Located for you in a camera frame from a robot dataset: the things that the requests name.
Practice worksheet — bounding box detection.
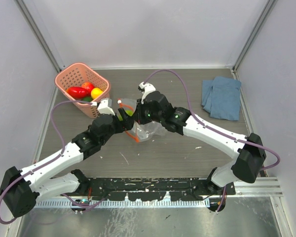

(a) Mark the green toy apple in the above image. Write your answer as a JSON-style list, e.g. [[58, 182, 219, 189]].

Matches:
[[117, 108, 134, 121]]

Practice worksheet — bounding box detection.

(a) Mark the yellow toy lemon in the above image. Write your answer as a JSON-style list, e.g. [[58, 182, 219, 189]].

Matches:
[[90, 87, 103, 100]]

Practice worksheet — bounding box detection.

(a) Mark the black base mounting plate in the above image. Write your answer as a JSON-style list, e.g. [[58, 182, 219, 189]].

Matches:
[[67, 178, 222, 201]]

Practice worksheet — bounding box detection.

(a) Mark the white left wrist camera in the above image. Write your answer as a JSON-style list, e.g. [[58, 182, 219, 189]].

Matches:
[[91, 98, 115, 116]]

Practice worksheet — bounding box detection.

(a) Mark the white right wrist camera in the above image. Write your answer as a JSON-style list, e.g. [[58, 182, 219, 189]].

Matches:
[[138, 82, 156, 104]]

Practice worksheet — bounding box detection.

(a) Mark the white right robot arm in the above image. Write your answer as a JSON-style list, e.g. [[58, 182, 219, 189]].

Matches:
[[134, 91, 266, 195]]

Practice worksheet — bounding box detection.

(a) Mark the blue cloth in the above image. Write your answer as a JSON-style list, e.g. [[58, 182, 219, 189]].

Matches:
[[201, 76, 241, 121]]

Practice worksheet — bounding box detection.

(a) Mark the red toy apple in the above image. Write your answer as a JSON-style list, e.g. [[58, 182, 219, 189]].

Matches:
[[81, 82, 95, 92]]

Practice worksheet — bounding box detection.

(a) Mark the aluminium frame rail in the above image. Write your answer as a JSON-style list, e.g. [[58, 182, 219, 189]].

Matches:
[[39, 177, 283, 199]]

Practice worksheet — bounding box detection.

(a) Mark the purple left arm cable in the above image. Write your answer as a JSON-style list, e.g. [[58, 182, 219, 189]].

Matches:
[[0, 100, 111, 225]]

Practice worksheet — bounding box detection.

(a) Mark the pink plastic basket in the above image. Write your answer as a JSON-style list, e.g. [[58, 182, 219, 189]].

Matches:
[[55, 63, 111, 119]]

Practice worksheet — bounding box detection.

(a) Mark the slotted cable duct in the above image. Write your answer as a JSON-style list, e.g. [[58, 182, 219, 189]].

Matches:
[[35, 198, 210, 208]]

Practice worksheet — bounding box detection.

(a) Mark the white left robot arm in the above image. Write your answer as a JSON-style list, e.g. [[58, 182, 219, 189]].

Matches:
[[0, 108, 135, 224]]

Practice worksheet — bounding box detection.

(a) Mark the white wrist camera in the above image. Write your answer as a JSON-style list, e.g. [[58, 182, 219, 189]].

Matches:
[[91, 98, 115, 116], [138, 82, 156, 104]]

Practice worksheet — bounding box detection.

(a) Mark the red toy pepper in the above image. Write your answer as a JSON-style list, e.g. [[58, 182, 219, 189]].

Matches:
[[66, 86, 90, 99]]

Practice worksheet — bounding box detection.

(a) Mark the dark green toy fruit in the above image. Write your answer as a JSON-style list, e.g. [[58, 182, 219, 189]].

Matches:
[[82, 96, 93, 102]]

